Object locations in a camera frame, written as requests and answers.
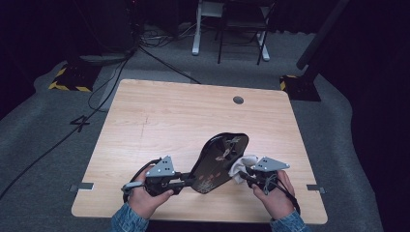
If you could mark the black floral lacquer tray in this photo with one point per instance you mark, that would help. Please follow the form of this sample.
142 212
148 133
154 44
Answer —
216 161

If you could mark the black yellow striped stand base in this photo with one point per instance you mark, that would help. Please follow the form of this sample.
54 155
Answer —
301 88
74 79

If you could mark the grey tape strip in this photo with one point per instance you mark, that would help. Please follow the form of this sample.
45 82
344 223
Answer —
80 187
316 188

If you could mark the person's left hand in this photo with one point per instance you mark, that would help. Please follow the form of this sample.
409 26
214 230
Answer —
145 203

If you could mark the dark equipment cabinet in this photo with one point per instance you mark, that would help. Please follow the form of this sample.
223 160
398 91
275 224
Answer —
109 29

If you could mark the person's right hand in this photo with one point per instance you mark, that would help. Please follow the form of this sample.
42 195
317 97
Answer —
278 203

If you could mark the white desk frame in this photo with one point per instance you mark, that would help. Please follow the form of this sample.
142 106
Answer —
196 32

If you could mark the grey round stand base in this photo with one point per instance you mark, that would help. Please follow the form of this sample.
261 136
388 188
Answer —
103 59

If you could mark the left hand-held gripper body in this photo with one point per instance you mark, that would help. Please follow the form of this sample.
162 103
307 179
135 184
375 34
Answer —
161 169

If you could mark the grey round table grommet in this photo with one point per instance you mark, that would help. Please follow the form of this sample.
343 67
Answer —
238 100

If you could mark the slanted black pole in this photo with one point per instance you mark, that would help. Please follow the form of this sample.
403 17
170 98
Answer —
322 32

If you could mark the white cloth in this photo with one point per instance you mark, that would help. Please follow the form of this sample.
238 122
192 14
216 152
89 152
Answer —
238 167

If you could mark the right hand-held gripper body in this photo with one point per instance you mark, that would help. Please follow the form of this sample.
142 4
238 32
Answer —
269 165

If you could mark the black folding chair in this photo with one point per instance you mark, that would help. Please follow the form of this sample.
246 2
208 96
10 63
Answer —
222 38

